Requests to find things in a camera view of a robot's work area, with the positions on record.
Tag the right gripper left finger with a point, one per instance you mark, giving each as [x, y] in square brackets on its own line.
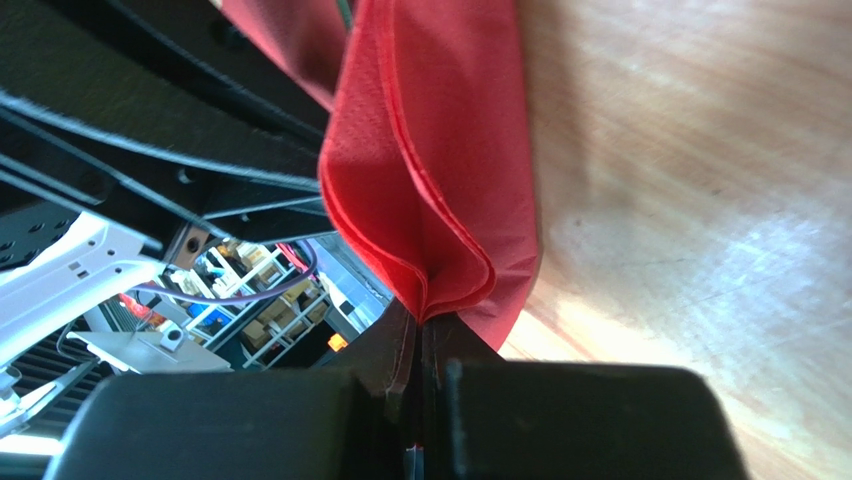
[324, 422]

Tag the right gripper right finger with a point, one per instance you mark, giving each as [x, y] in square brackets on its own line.
[486, 417]

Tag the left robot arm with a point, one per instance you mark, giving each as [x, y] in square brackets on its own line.
[55, 265]

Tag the red paper napkin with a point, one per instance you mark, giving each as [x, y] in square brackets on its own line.
[426, 168]

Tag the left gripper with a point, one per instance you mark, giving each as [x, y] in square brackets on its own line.
[156, 115]

